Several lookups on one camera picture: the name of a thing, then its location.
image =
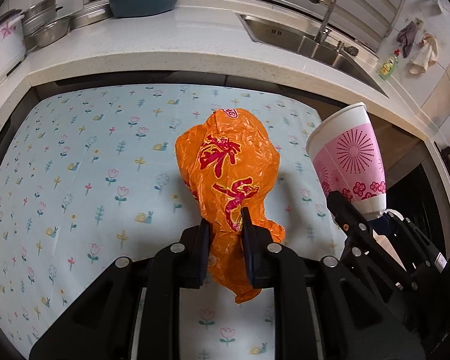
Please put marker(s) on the pink white paper cup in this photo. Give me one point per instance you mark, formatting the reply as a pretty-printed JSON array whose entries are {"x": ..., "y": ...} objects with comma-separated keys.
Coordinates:
[{"x": 346, "y": 157}]

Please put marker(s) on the purple hanging cloth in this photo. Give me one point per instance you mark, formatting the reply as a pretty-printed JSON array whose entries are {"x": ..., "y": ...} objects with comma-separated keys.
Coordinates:
[{"x": 406, "y": 38}]

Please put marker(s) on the small steel bowl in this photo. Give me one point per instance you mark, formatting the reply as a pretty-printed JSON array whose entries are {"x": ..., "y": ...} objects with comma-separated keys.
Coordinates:
[{"x": 52, "y": 32}]

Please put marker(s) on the black built-in oven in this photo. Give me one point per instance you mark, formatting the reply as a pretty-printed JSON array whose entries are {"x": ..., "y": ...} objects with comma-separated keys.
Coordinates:
[{"x": 418, "y": 193}]

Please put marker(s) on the cream hanging cloth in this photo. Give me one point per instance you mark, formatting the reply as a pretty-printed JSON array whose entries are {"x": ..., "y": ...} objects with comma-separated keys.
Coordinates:
[{"x": 426, "y": 56}]

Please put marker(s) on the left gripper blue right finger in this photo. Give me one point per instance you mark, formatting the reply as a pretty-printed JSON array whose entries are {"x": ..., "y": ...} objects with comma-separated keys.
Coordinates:
[{"x": 270, "y": 265}]

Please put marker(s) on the stacked steel pots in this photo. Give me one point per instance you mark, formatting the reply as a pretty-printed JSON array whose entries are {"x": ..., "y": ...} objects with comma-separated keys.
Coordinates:
[{"x": 39, "y": 15}]

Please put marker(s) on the orange bag red print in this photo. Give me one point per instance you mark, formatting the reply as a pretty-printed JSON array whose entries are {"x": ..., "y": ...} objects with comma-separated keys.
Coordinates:
[{"x": 229, "y": 163}]

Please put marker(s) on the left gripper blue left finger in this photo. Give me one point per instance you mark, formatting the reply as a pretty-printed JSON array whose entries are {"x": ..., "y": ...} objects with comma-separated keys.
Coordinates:
[{"x": 181, "y": 265}]

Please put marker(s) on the steel plate stack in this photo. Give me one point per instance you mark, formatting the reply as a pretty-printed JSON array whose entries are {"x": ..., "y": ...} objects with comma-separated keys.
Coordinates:
[{"x": 91, "y": 13}]

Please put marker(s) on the operator hand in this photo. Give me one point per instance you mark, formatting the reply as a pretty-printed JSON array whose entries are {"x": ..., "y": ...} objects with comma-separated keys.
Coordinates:
[{"x": 384, "y": 242}]

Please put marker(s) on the floral light blue tablecloth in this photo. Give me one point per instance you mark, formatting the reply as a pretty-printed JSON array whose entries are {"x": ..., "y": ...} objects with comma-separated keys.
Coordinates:
[{"x": 92, "y": 175}]

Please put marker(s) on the dark sink scrubber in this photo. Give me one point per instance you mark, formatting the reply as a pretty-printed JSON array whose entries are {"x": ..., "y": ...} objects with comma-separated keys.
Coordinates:
[{"x": 351, "y": 50}]

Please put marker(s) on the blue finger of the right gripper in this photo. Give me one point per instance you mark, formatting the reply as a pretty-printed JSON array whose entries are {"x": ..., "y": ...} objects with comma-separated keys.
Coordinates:
[{"x": 345, "y": 214}]

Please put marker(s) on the green dish soap bottle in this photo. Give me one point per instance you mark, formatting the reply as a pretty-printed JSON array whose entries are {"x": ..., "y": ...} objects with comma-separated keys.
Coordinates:
[{"x": 387, "y": 67}]

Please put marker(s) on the white rice cooker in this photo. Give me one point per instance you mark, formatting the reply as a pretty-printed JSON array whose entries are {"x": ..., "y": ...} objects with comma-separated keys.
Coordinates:
[{"x": 12, "y": 47}]

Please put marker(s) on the stainless steel sink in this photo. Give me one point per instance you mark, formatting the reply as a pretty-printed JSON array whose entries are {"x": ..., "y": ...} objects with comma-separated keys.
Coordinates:
[{"x": 286, "y": 38}]

